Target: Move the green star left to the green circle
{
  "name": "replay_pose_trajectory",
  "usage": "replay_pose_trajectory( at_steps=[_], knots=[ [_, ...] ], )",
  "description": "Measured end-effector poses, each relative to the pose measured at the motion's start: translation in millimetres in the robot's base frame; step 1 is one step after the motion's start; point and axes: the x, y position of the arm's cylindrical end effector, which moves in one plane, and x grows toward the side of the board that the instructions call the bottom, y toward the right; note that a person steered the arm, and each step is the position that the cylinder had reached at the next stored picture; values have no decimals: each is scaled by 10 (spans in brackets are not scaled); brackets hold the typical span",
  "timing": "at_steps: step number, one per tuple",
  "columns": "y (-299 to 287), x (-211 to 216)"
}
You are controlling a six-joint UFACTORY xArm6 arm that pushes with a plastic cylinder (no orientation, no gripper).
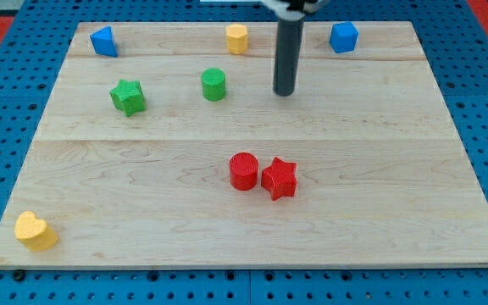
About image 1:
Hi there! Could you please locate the red star block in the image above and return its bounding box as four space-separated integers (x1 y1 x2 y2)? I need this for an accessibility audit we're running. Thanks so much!
261 157 297 201

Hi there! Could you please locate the green star block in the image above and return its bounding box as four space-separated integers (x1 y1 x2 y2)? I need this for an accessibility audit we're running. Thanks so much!
109 80 146 117

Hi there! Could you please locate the red cylinder block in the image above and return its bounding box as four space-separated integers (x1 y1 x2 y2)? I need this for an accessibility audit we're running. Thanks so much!
229 152 258 191

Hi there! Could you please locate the green cylinder block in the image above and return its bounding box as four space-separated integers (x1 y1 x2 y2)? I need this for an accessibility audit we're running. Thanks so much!
201 68 226 102

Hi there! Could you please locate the wooden board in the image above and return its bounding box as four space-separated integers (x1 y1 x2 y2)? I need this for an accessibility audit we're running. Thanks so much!
0 21 488 270

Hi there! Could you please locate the yellow hexagon block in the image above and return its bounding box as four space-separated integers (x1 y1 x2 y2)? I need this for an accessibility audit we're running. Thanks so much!
225 24 248 54

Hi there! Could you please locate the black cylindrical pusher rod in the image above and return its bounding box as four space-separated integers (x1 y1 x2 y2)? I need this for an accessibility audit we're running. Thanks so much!
273 19 304 97

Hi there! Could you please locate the blue cube block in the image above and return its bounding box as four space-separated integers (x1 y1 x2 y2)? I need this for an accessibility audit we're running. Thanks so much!
330 21 359 53

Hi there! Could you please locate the blue triangle block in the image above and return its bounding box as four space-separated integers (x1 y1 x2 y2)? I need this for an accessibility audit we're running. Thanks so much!
90 26 118 58

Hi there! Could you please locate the yellow heart block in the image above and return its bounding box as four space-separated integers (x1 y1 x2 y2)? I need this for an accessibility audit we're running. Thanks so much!
14 211 59 252

